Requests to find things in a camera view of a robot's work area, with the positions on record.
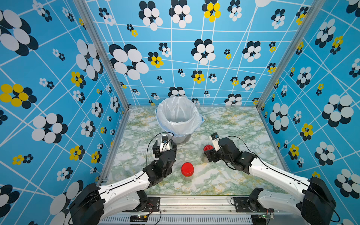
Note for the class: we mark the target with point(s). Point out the left circuit board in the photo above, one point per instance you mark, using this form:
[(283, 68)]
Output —
[(138, 218)]

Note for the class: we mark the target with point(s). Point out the aluminium corner post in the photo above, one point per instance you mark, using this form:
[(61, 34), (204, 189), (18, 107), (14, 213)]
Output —
[(85, 15), (298, 37)]

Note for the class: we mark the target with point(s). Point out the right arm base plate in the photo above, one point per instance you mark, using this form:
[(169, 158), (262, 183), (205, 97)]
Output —
[(243, 204)]

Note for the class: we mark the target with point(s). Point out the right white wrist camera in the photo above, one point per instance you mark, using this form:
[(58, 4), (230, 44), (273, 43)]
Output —
[(215, 139)]

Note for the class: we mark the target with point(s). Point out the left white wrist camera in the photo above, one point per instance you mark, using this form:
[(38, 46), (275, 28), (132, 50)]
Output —
[(164, 145)]

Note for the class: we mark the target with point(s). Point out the aluminium front rail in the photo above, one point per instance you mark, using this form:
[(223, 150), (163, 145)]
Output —
[(199, 210)]

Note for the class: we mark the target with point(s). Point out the left aluminium corner post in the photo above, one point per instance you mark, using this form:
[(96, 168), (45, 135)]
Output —
[(85, 15)]

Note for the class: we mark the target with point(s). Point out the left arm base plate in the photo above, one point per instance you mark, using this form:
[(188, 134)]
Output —
[(151, 204)]

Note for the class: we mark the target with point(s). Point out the red-lid jar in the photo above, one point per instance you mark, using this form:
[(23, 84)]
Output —
[(207, 149), (187, 171)]

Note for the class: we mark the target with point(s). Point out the right aluminium corner post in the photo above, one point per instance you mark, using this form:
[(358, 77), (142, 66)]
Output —
[(298, 37)]

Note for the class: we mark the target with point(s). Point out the white bin liner bag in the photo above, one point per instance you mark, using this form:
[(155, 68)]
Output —
[(179, 116)]

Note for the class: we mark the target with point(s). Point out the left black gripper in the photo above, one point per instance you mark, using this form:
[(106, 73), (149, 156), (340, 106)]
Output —
[(156, 151)]

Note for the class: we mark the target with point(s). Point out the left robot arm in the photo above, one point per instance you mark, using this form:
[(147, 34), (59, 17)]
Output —
[(95, 203)]

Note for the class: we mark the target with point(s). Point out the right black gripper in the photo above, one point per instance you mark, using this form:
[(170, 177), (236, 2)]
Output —
[(210, 153)]

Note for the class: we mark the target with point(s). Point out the circuit board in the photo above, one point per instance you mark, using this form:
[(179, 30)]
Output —
[(138, 218), (261, 219)]

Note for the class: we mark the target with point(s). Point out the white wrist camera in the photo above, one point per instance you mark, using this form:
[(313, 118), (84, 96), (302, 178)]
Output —
[(215, 139), (164, 145)]

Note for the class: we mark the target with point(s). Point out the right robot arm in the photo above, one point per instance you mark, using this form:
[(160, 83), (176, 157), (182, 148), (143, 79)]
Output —
[(308, 198)]

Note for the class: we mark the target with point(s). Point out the right circuit board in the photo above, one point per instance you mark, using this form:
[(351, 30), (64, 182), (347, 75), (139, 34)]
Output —
[(261, 219)]

